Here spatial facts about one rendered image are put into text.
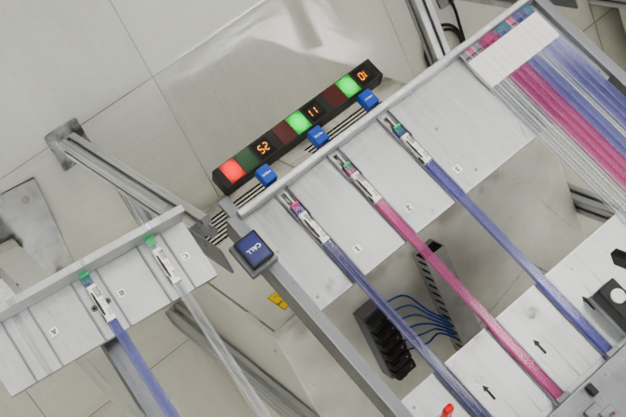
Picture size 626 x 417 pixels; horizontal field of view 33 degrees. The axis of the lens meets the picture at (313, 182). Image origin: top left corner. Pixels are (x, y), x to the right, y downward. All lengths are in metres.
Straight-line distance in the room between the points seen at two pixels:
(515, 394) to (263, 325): 0.54
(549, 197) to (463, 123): 0.48
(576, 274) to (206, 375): 1.18
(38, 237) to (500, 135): 1.04
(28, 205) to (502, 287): 1.00
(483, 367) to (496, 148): 0.37
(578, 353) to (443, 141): 0.40
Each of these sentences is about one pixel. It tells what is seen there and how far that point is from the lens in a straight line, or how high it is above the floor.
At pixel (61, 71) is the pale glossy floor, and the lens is 2.28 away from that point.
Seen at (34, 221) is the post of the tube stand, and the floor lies 0.01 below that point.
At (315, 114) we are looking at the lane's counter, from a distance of 1.77.
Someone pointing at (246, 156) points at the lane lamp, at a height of 0.65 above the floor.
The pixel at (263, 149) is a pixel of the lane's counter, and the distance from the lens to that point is 1.74.
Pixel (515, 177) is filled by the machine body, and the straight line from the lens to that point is 2.14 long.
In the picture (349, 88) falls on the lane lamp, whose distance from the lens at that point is 1.80.
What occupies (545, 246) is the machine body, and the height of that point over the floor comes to 0.62.
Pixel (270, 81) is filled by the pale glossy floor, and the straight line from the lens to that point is 2.49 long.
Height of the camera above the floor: 2.12
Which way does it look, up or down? 54 degrees down
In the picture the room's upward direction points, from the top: 116 degrees clockwise
